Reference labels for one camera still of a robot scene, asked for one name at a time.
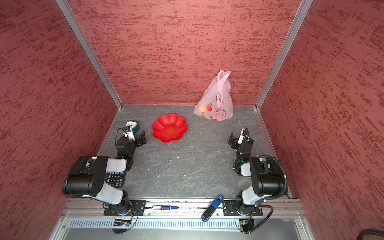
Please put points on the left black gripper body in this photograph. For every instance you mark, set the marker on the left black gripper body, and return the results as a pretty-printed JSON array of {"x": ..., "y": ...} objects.
[{"x": 137, "y": 141}]

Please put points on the pink plastic bag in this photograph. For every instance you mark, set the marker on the pink plastic bag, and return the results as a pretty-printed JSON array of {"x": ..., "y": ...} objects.
[{"x": 216, "y": 104}]

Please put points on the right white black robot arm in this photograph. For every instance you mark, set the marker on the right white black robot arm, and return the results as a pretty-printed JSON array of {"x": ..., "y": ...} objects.
[{"x": 269, "y": 180}]

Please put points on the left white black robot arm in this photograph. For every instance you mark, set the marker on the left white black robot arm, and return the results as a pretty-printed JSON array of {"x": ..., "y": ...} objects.
[{"x": 101, "y": 177}]

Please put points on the white teal kitchen timer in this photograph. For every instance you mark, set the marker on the white teal kitchen timer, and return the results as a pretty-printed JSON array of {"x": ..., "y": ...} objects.
[{"x": 134, "y": 126}]

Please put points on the red flower-shaped bowl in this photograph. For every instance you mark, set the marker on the red flower-shaped bowl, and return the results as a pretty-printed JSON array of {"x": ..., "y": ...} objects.
[{"x": 169, "y": 128}]

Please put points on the black calculator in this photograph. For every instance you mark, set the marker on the black calculator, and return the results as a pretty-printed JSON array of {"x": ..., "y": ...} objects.
[{"x": 115, "y": 179}]

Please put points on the blue black marker tool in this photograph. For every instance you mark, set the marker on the blue black marker tool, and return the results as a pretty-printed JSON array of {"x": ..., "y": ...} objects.
[{"x": 212, "y": 208}]

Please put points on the left circuit board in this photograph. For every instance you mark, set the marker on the left circuit board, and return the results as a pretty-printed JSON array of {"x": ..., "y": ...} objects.
[{"x": 120, "y": 223}]

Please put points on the circuit board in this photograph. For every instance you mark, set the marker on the circuit board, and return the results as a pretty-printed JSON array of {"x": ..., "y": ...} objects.
[
  {"x": 120, "y": 223},
  {"x": 246, "y": 226}
]

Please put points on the right circuit board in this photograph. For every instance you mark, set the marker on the right circuit board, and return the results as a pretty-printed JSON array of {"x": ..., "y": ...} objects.
[{"x": 246, "y": 226}]

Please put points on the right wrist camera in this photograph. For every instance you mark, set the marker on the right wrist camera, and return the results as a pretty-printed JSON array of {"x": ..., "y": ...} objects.
[{"x": 244, "y": 137}]

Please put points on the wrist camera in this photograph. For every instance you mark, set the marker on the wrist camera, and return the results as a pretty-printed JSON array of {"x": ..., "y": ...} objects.
[
  {"x": 244, "y": 137},
  {"x": 128, "y": 132}
]

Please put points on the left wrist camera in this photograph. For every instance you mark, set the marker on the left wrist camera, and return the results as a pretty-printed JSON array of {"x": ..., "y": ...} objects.
[{"x": 128, "y": 132}]

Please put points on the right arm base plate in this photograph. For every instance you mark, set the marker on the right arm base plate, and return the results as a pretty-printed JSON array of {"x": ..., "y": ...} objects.
[{"x": 234, "y": 208}]

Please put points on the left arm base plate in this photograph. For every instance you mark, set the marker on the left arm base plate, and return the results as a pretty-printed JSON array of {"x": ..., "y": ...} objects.
[{"x": 134, "y": 207}]

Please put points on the blue pen in rail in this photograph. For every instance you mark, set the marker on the blue pen in rail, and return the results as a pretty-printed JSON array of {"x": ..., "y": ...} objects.
[{"x": 164, "y": 207}]

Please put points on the aluminium front rail frame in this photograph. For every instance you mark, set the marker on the aluminium front rail frame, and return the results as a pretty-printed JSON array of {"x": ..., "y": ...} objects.
[{"x": 89, "y": 214}]

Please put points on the right aluminium corner post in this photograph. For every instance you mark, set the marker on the right aluminium corner post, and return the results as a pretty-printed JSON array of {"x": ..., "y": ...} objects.
[{"x": 291, "y": 35}]

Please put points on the aluminium corner post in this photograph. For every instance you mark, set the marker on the aluminium corner post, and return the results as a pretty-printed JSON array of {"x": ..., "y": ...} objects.
[
  {"x": 291, "y": 35},
  {"x": 79, "y": 33}
]

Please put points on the left aluminium corner post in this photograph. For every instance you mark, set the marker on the left aluminium corner post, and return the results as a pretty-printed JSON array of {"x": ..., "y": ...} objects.
[{"x": 79, "y": 33}]

